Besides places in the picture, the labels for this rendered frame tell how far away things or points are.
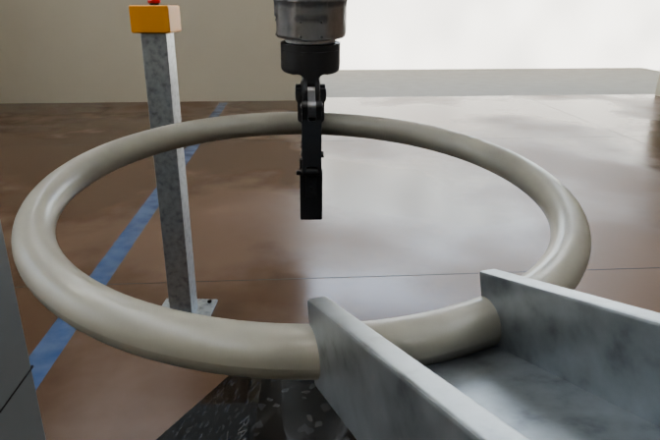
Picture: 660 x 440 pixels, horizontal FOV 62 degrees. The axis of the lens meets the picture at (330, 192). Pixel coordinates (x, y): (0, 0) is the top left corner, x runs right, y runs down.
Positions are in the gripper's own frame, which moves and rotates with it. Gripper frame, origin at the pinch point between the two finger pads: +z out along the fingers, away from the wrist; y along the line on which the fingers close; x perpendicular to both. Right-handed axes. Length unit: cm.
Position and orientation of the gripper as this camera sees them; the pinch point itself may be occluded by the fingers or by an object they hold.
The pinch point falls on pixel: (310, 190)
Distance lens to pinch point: 76.7
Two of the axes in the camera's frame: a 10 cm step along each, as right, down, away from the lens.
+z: -0.1, 9.2, 3.9
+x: 10.0, -0.1, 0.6
